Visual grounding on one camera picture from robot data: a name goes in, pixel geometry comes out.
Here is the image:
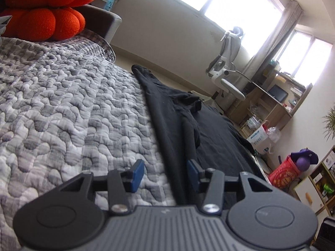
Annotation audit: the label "white office chair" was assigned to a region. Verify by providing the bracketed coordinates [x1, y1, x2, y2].
[205, 26, 246, 110]

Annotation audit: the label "purple ball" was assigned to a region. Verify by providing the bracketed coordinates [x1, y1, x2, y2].
[296, 157, 311, 170]

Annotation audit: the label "black pants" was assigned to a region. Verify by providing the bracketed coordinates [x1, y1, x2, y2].
[131, 64, 265, 207]

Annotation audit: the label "grey-brown window curtain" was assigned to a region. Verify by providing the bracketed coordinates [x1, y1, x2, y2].
[245, 4, 303, 84]

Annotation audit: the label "translucent plastic bag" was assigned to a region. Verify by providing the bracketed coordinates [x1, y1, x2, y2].
[265, 126, 282, 144]

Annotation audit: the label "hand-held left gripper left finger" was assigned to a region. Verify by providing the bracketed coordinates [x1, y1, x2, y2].
[59, 159, 145, 215]

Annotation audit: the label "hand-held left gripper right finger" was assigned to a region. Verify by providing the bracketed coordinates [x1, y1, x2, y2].
[187, 159, 273, 215]

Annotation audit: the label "potted green plant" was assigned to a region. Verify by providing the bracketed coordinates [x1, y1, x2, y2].
[322, 107, 335, 140]

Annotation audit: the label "wooden desk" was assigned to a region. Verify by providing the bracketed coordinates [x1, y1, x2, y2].
[226, 67, 313, 134]

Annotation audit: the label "purple hat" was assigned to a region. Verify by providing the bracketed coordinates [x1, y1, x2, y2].
[291, 148, 319, 166]

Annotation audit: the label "black laptop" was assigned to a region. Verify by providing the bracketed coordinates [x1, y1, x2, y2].
[269, 84, 288, 103]

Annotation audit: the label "red printed bag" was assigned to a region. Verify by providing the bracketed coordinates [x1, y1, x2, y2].
[268, 155, 301, 189]

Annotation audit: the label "white shopping bag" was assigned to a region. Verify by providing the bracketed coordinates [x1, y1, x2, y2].
[247, 125, 273, 155]

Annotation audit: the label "grey quilted blanket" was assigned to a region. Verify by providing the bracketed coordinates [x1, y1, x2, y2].
[0, 30, 270, 251]

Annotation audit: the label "orange plush pillow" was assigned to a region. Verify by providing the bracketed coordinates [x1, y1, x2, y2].
[0, 0, 100, 42]

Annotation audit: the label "wooden shelf cabinet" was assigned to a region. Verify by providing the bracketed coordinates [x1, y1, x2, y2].
[293, 145, 335, 216]

